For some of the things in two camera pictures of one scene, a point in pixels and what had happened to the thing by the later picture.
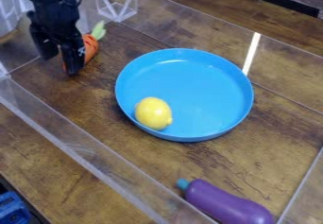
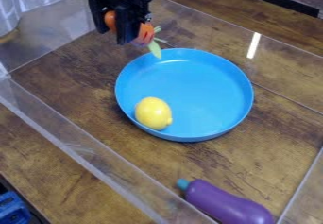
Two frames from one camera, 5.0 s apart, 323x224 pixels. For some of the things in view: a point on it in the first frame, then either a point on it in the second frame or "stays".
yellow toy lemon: (152, 113) stays
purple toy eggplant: (229, 210) stays
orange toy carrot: (90, 40) to (146, 39)
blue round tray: (202, 83) stays
